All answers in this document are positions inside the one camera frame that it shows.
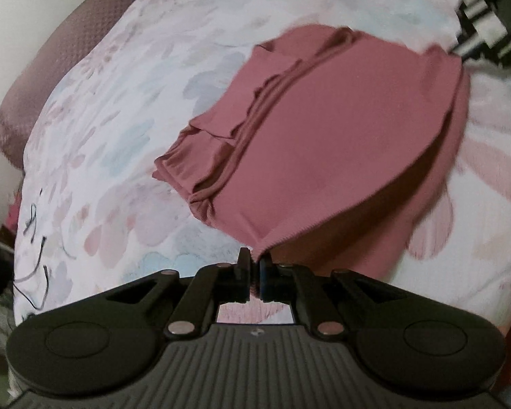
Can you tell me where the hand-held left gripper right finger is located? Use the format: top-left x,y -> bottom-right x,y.
259,256 -> 409,340

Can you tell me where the floral fleece blanket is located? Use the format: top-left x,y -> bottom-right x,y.
9,0 -> 511,334

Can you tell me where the pink turtleneck sweater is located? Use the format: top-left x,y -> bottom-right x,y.
151,26 -> 471,283

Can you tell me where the black cable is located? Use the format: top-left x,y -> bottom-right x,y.
23,203 -> 39,244
14,263 -> 52,310

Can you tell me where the mauve quilted pillow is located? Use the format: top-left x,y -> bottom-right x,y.
0,0 -> 163,168

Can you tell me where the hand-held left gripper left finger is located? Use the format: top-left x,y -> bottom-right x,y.
104,247 -> 253,342

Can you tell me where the black white striped cloth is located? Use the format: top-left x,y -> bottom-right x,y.
455,0 -> 511,70

